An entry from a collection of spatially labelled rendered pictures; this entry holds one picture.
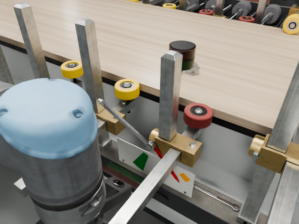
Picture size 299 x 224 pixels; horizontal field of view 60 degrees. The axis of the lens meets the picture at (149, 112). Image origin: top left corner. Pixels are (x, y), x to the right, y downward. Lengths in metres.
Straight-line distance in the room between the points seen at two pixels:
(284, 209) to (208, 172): 0.49
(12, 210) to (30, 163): 1.49
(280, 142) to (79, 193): 0.39
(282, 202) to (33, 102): 0.41
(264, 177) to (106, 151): 0.50
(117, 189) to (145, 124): 0.60
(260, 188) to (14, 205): 1.43
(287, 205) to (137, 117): 0.69
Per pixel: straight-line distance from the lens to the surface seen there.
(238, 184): 0.95
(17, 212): 1.74
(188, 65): 0.60
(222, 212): 0.77
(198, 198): 0.78
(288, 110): 0.51
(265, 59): 1.10
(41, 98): 0.28
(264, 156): 0.58
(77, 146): 0.26
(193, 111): 0.73
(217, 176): 0.95
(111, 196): 0.44
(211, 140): 0.91
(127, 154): 0.81
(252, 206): 0.71
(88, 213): 0.34
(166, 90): 0.59
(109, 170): 0.84
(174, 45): 0.60
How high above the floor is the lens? 1.34
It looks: 37 degrees down
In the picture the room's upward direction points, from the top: straight up
